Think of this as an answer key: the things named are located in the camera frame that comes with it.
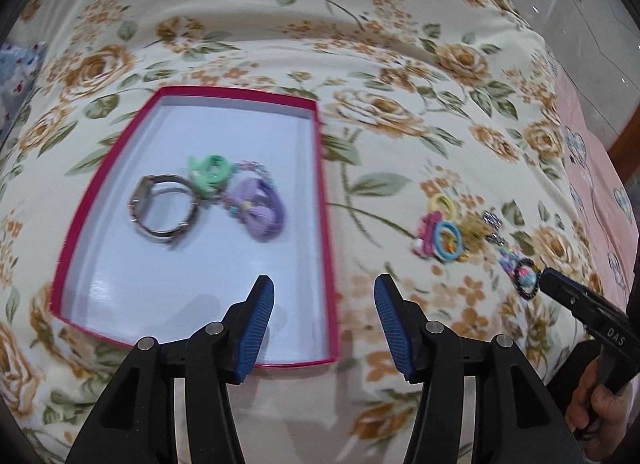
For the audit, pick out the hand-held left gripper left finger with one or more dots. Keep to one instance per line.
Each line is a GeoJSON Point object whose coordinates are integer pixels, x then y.
{"type": "Point", "coordinates": [257, 329]}

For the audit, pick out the red shallow box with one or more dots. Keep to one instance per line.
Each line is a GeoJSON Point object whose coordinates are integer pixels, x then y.
{"type": "Point", "coordinates": [200, 284]}

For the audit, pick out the grey bear print pillow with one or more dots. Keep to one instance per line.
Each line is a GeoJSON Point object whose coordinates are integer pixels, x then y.
{"type": "Point", "coordinates": [20, 74]}

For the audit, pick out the person's right hand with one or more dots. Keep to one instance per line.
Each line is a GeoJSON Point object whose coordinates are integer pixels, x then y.
{"type": "Point", "coordinates": [600, 406]}

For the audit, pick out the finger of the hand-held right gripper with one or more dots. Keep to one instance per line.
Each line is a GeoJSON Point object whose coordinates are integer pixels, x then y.
{"type": "Point", "coordinates": [565, 289]}

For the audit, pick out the floral blanket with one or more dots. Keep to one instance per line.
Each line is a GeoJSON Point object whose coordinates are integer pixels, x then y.
{"type": "Point", "coordinates": [350, 44]}

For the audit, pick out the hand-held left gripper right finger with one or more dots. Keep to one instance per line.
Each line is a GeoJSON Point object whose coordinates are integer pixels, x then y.
{"type": "Point", "coordinates": [392, 329]}

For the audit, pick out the amber claw hair clip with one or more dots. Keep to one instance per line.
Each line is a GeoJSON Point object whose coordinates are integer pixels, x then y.
{"type": "Point", "coordinates": [474, 233]}

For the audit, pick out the green hair clip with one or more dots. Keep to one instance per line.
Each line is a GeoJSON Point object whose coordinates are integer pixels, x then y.
{"type": "Point", "coordinates": [205, 179]}

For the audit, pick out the silver wristwatch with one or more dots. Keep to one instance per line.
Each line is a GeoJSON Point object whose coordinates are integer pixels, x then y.
{"type": "Point", "coordinates": [134, 204]}

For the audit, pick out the pink heart print sheet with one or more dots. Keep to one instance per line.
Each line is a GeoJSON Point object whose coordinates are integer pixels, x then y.
{"type": "Point", "coordinates": [600, 179]}

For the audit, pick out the pink hair clip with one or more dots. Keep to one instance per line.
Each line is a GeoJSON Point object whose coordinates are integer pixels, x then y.
{"type": "Point", "coordinates": [426, 235]}

